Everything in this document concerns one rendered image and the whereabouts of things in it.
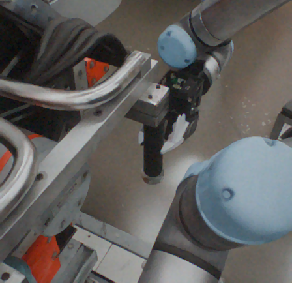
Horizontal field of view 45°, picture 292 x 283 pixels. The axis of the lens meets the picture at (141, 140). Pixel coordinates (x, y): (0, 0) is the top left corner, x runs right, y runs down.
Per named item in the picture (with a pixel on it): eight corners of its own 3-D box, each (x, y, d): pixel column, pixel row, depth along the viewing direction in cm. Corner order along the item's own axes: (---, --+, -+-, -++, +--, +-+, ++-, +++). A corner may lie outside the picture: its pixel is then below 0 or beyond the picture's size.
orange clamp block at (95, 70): (60, 81, 79) (83, 61, 85) (90, 91, 77) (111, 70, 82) (55, 54, 74) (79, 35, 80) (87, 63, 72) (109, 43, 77)
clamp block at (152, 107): (122, 95, 62) (120, 70, 58) (169, 111, 59) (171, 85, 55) (107, 112, 59) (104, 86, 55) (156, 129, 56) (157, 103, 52)
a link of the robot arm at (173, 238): (199, 146, 37) (180, 170, 45) (158, 243, 33) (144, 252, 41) (268, 179, 37) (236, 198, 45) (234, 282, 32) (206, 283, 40)
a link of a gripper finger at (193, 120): (166, 132, 64) (178, 103, 70) (165, 138, 65) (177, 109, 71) (191, 137, 63) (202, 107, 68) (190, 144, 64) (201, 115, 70)
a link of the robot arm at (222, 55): (206, 23, 82) (201, 55, 88) (188, 44, 75) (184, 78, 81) (239, 30, 79) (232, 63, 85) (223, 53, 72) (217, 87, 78)
